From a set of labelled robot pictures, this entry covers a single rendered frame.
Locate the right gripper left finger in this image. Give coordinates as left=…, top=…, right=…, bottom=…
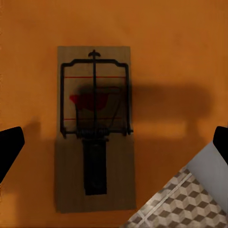
left=0, top=126, right=25, bottom=183

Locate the mousetrap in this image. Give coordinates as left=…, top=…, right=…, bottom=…
left=56, top=46, right=136, bottom=214

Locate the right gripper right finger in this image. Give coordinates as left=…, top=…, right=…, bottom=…
left=213, top=126, right=228, bottom=164

